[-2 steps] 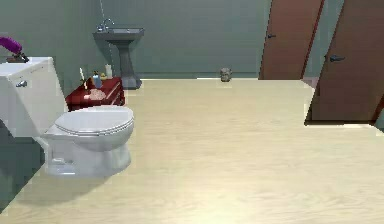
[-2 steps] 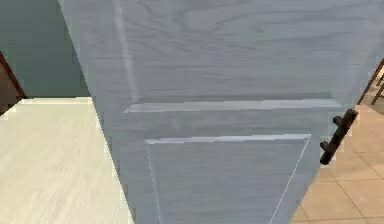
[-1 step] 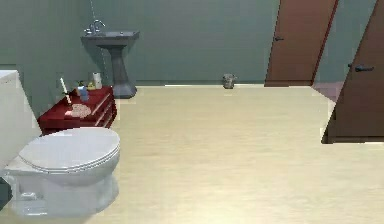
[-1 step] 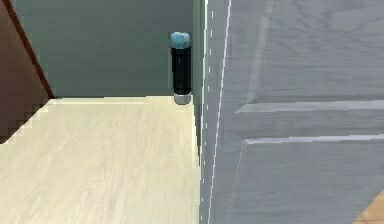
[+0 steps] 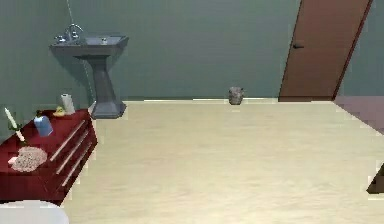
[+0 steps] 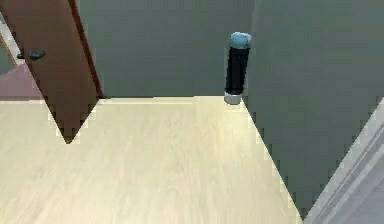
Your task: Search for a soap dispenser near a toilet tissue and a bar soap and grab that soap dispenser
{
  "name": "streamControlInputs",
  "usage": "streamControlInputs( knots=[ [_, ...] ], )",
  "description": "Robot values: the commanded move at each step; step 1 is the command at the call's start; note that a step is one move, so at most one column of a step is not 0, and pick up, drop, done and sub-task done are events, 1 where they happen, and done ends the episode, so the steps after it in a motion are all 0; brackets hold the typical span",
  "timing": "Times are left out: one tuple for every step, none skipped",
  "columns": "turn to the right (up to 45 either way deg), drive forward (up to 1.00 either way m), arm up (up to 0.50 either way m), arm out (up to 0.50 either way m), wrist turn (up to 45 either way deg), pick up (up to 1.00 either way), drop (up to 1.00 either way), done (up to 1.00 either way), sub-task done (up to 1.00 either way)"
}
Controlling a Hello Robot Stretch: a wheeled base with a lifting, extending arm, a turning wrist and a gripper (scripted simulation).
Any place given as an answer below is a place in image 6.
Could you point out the black cylinder with blue top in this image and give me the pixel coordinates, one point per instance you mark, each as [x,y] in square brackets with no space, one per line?
[236,71]

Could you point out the brown wooden room door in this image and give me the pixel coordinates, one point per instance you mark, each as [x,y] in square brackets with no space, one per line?
[63,76]

